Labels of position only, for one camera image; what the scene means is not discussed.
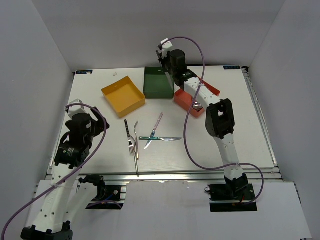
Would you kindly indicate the fork with dark handle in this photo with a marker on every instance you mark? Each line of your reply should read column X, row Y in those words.
column 130, row 142

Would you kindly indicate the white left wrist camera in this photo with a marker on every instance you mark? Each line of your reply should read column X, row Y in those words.
column 75, row 109

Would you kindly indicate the yellow square container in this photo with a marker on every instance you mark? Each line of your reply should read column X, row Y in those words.
column 124, row 97

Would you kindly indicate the blue label sticker right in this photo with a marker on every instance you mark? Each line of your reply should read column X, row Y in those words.
column 231, row 67

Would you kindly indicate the knife with green handle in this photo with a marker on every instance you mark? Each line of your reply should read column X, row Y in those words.
column 157, row 138

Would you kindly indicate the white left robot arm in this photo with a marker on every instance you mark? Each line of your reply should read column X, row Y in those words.
column 58, row 211

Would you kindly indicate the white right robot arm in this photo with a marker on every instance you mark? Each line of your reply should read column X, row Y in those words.
column 219, row 119

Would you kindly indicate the knife with pink handle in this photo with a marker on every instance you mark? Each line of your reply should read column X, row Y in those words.
column 154, row 131

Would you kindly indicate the fork with pink handle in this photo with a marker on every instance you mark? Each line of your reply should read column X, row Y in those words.
column 136, row 141

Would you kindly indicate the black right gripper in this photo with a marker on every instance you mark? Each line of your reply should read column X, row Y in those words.
column 162, row 60

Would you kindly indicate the blue label sticker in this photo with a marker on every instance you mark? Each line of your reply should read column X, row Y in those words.
column 83, row 72
column 231, row 67

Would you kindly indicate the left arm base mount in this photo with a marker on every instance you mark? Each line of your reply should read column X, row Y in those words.
column 108, row 197

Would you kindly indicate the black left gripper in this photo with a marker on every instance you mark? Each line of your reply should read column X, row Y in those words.
column 98, row 124

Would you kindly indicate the knife with dark handle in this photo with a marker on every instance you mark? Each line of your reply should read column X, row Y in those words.
column 168, row 76

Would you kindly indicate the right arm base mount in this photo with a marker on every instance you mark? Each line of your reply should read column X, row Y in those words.
column 223, row 200

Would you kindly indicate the spoon with dark handle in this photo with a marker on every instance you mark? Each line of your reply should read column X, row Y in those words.
column 195, row 106

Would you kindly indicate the red square container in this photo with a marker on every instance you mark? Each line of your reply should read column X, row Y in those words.
column 185, row 101

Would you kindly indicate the blue label sticker left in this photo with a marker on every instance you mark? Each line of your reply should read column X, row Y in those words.
column 83, row 72

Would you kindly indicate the dark green square container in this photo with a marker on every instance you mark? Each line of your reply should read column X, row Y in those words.
column 156, row 84

